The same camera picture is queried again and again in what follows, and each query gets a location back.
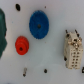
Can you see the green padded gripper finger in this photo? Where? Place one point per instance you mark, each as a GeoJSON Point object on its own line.
{"type": "Point", "coordinates": [3, 29]}

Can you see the red gear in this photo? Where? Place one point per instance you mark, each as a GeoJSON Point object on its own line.
{"type": "Point", "coordinates": [22, 45]}

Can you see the blue gear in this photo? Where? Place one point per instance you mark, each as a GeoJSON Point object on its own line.
{"type": "Point", "coordinates": [39, 24]}

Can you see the beige multi-pin connector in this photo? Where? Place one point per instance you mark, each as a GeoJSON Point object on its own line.
{"type": "Point", "coordinates": [73, 50]}

